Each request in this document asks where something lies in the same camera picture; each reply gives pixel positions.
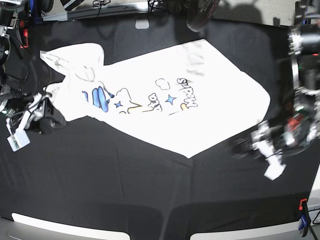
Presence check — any grey camera mount base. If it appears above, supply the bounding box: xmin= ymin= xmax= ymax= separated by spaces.
xmin=135 ymin=15 xmax=150 ymax=30

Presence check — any white printed t-shirt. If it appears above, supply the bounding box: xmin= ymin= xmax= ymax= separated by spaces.
xmin=39 ymin=39 xmax=271 ymax=158

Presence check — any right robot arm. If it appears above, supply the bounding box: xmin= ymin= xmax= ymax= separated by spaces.
xmin=0 ymin=0 xmax=66 ymax=135

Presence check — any black table cloth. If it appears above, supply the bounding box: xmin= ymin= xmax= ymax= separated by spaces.
xmin=0 ymin=15 xmax=320 ymax=240

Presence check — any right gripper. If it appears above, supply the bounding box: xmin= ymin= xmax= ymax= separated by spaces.
xmin=21 ymin=93 xmax=66 ymax=135

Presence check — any front right blue clamp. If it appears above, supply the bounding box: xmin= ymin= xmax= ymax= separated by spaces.
xmin=298 ymin=198 xmax=311 ymax=238

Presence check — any left orange black clamp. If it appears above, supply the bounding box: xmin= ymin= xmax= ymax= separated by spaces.
xmin=19 ymin=20 xmax=29 ymax=48

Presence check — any black red cable bundle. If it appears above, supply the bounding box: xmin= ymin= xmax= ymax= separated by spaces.
xmin=186 ymin=0 xmax=219 ymax=32

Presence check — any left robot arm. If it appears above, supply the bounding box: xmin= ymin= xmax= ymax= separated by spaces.
xmin=233 ymin=0 xmax=320 ymax=156

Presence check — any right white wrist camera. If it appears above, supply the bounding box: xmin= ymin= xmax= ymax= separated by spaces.
xmin=5 ymin=110 xmax=31 ymax=152

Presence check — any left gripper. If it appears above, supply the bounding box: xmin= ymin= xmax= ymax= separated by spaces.
xmin=231 ymin=120 xmax=295 ymax=155

